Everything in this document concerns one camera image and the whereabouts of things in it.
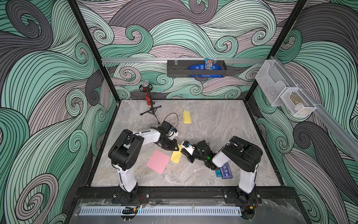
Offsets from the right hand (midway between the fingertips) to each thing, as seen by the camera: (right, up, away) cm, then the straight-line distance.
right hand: (183, 149), depth 92 cm
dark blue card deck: (+25, -10, -12) cm, 29 cm away
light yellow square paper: (+4, +21, +19) cm, 29 cm away
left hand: (-4, +1, -2) cm, 5 cm away
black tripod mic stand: (-23, +27, +14) cm, 38 cm away
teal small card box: (+20, -11, -11) cm, 26 cm away
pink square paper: (-16, -6, -6) cm, 18 cm away
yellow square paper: (-5, -2, -4) cm, 7 cm away
